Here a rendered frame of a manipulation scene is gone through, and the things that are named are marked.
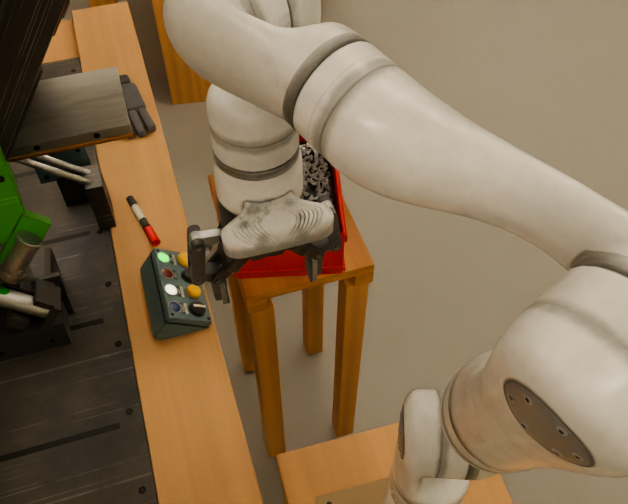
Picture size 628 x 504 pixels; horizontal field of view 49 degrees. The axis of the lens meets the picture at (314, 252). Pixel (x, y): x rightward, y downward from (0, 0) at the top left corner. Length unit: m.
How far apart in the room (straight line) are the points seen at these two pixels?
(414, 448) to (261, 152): 0.36
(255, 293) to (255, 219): 0.77
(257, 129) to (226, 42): 0.09
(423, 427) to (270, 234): 0.29
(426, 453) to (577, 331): 0.42
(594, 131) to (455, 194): 2.65
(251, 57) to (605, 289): 0.24
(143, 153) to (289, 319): 0.96
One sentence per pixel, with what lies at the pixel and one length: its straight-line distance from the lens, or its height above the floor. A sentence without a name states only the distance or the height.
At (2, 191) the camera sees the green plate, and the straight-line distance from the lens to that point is 1.08.
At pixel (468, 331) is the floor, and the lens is 2.26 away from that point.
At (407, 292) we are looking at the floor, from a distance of 2.31.
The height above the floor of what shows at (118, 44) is 0.90.
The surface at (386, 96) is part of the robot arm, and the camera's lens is 0.39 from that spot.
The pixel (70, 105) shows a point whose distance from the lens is 1.23.
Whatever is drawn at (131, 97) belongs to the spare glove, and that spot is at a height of 0.93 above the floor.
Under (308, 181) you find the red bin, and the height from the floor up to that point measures 0.88.
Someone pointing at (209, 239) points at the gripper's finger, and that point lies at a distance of 0.63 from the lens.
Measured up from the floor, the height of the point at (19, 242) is 1.10.
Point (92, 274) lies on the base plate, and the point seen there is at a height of 0.90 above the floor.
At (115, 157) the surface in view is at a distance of 1.46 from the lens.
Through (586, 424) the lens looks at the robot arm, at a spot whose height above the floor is 1.59.
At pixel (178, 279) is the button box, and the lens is 1.18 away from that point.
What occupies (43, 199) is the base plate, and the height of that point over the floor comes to 0.90.
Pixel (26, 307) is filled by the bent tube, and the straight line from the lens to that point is 1.16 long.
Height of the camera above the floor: 1.87
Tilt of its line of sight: 52 degrees down
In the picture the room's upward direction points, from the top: straight up
